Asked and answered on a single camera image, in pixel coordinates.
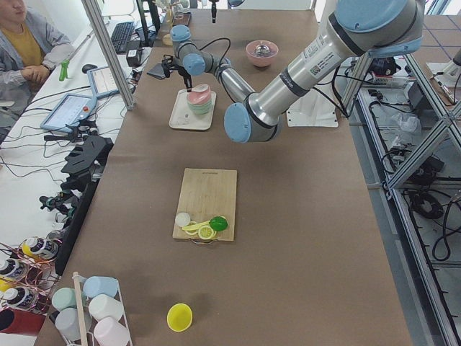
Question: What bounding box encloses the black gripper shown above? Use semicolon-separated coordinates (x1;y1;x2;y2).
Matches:
161;54;192;92

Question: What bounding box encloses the small pink bowl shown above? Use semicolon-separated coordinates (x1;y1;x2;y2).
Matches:
187;84;211;105

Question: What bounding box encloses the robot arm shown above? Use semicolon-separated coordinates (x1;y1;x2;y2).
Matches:
170;25;255;105
170;1;424;143

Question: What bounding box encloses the large pink bowl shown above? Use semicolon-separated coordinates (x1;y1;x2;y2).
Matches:
246;40;279;67

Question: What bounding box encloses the cream rabbit tray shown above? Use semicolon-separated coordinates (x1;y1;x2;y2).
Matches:
169;89;216;131

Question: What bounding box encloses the wooden mug stand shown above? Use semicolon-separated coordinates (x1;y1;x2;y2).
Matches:
157;0;184;46

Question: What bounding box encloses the black keyboard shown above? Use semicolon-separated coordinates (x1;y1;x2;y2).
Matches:
111;22;135;54

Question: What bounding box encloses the black computer mouse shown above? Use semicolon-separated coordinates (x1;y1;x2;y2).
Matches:
81;63;98;74

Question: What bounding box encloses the bamboo cutting board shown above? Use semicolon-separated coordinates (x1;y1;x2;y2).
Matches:
176;168;238;241

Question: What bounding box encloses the blue teach pendant tablet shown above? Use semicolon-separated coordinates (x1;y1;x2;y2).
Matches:
40;94;97;133

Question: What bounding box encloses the black tool rack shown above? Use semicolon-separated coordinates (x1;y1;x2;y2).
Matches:
55;136;114;276

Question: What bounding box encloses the white steamed bun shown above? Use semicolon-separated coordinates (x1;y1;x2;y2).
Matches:
175;212;191;228

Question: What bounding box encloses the yellow plastic knife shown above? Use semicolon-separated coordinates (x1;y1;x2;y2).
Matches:
182;216;228;231

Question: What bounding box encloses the green lime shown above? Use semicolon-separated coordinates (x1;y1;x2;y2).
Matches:
209;216;228;231

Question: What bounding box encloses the seated person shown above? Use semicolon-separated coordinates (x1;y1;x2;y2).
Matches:
1;1;74;112

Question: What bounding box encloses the blue plastic cup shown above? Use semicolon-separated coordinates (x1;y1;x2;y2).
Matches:
83;276;118;298

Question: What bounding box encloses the white plastic cup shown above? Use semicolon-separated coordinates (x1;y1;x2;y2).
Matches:
89;294;124;321

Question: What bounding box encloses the green plastic cup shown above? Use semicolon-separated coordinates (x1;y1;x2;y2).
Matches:
51;288;77;311

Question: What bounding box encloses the pink plastic cup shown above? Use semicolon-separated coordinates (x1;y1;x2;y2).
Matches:
94;316;130;346

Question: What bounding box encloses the grey plastic cup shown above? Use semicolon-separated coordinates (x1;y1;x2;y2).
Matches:
55;308;81;341

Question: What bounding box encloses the aluminium frame post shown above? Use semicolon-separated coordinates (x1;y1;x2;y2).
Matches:
81;0;135;110

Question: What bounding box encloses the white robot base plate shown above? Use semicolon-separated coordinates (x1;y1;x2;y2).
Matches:
286;89;339;128

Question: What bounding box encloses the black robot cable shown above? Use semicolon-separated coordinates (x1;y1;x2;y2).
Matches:
309;61;354;120

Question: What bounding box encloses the lemon ring slice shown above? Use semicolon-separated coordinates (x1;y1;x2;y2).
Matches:
182;221;201;236

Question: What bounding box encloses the wire cup rack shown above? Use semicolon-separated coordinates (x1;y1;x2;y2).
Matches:
58;272;133;345

